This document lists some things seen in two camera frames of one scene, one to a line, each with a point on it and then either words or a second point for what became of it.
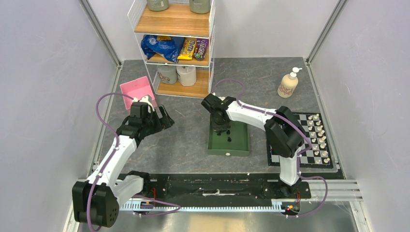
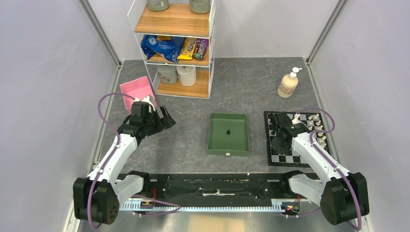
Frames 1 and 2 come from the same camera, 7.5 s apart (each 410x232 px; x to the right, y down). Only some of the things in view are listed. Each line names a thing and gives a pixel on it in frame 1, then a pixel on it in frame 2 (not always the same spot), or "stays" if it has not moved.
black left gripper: (162, 123) stays
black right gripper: (217, 127) → (274, 145)
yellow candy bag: (187, 49) stays
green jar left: (158, 5) stays
